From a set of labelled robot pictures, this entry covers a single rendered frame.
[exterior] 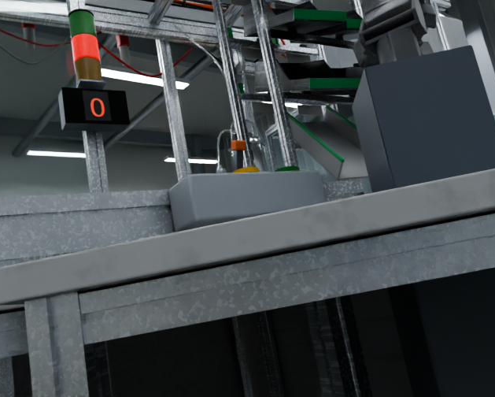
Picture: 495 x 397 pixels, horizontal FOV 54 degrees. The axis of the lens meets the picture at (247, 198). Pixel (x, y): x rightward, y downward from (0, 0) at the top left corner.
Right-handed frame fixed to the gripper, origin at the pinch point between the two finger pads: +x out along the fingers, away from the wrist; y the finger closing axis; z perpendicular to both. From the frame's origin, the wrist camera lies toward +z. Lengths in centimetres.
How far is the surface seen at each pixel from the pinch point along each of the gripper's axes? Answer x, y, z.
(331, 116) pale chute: 10.6, 10.9, -5.1
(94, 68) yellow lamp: 0, 65, 1
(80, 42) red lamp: -1, 67, 6
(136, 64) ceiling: 659, -33, 615
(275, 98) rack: 5.1, 26.5, -3.6
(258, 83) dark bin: 15.1, 24.9, 9.5
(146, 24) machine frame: 82, 38, 101
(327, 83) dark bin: -4.2, 18.6, -7.3
